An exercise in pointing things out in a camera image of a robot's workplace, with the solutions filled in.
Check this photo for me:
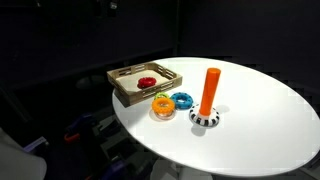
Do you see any orange toy ring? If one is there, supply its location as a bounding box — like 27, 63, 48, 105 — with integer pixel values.
151, 97, 176, 115

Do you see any red toy ring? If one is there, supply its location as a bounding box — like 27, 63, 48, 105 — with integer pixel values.
137, 76, 158, 90

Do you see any orange stacking post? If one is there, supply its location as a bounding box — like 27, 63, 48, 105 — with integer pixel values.
199, 67, 222, 117

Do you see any blue toy ring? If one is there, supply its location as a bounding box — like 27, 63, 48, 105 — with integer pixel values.
169, 91, 195, 110

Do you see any wooden slatted tray box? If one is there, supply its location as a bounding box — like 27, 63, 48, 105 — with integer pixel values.
106, 61, 184, 108

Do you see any blue clamp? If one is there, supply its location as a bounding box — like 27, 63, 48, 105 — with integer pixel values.
101, 159, 130, 180
67, 113, 96, 133

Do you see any light green toy ring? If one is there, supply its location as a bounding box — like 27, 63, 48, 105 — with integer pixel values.
153, 91, 171, 101

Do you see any orange clamp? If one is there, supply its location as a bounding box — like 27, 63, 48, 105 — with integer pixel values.
64, 132, 81, 144

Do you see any black white striped ring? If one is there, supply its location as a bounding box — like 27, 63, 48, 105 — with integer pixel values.
188, 103, 221, 128

